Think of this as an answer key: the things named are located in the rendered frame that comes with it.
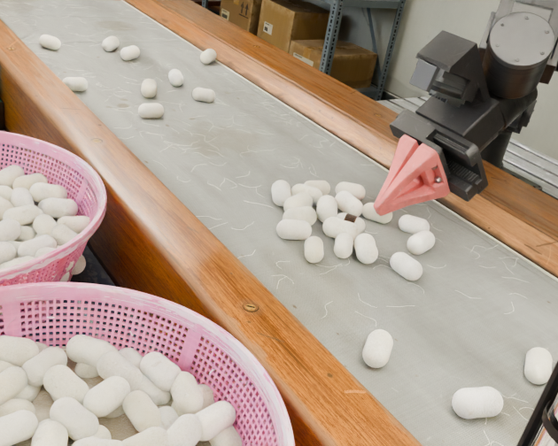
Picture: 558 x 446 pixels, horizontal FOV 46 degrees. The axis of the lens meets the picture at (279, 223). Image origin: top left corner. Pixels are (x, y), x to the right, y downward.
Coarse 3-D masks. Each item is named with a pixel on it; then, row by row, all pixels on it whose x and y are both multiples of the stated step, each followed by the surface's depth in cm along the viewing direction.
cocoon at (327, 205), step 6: (324, 198) 66; (330, 198) 66; (318, 204) 66; (324, 204) 65; (330, 204) 65; (336, 204) 66; (318, 210) 65; (324, 210) 65; (330, 210) 65; (336, 210) 65; (318, 216) 65; (324, 216) 65; (330, 216) 65
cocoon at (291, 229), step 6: (282, 222) 61; (288, 222) 61; (294, 222) 61; (300, 222) 61; (306, 222) 61; (276, 228) 61; (282, 228) 61; (288, 228) 61; (294, 228) 61; (300, 228) 61; (306, 228) 61; (282, 234) 61; (288, 234) 61; (294, 234) 61; (300, 234) 61; (306, 234) 61
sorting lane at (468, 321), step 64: (0, 0) 120; (64, 0) 128; (64, 64) 95; (128, 64) 100; (192, 64) 105; (128, 128) 78; (192, 128) 82; (256, 128) 85; (320, 128) 89; (192, 192) 67; (256, 192) 69; (256, 256) 58; (384, 256) 62; (448, 256) 64; (512, 256) 66; (320, 320) 52; (384, 320) 53; (448, 320) 55; (512, 320) 56; (384, 384) 46; (448, 384) 48; (512, 384) 49
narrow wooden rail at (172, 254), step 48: (0, 48) 89; (0, 96) 87; (48, 96) 76; (96, 144) 67; (144, 192) 60; (96, 240) 65; (144, 240) 55; (192, 240) 54; (144, 288) 56; (192, 288) 49; (240, 288) 49; (240, 336) 45; (288, 336) 45; (288, 384) 41; (336, 384) 42; (336, 432) 38; (384, 432) 39
